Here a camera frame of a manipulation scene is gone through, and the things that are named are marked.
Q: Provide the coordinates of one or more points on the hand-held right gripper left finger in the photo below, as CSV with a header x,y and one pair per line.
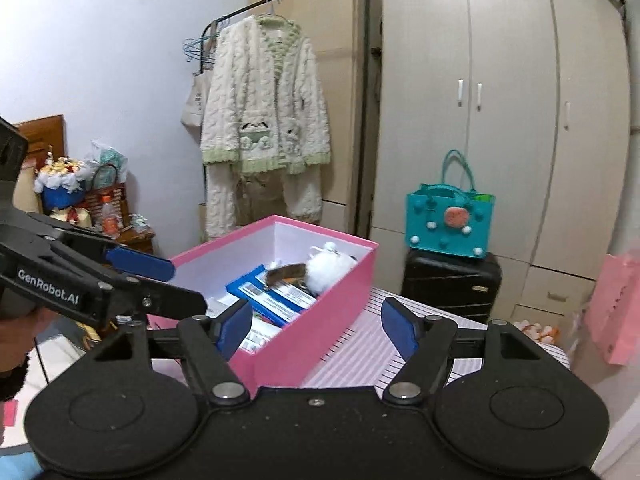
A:
x,y
237,327

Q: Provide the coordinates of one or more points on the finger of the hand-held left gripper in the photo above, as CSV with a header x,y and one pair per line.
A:
x,y
170,302
140,265

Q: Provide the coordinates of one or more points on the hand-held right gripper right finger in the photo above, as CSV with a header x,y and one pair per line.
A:
x,y
400,327

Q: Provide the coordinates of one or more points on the blue white packet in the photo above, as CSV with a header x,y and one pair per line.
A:
x,y
285,305

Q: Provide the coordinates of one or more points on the pink cardboard box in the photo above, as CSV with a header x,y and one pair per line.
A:
x,y
320,330

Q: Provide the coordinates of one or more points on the white fluffy plush toy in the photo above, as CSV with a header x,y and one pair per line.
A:
x,y
327,270

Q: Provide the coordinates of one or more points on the person's left hand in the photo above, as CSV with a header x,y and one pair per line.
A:
x,y
20,340

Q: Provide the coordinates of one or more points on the striped tablecloth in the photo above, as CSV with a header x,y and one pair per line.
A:
x,y
370,350

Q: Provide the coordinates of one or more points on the orange drink bottle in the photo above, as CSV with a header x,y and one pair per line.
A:
x,y
111,220

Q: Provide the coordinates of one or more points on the black suitcase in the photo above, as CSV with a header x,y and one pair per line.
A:
x,y
450,285

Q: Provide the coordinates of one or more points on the brown woven basket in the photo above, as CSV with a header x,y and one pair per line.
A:
x,y
92,200

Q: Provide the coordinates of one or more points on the flower bouquet blue wrap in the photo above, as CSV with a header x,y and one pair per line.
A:
x,y
57,195

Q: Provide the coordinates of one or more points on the clear plastic bag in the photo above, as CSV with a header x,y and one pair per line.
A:
x,y
112,157

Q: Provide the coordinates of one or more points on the teal felt handbag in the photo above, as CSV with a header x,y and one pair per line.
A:
x,y
435,220

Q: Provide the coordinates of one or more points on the colorful printed box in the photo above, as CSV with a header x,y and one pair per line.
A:
x,y
537,331

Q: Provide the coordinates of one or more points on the wooden headboard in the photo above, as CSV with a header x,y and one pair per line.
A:
x,y
47,135

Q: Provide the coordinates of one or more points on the canvas tote bag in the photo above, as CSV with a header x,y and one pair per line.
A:
x,y
195,105

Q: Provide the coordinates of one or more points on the white fleece robe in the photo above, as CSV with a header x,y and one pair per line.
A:
x,y
260,100

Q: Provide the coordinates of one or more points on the pink shopping bag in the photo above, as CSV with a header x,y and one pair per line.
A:
x,y
615,310

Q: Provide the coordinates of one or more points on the beige wardrobe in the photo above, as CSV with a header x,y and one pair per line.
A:
x,y
340,35

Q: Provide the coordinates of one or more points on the grey three-door wardrobe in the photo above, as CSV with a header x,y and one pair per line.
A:
x,y
500,35

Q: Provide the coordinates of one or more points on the black metal clothes rack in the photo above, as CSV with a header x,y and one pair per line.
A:
x,y
366,20

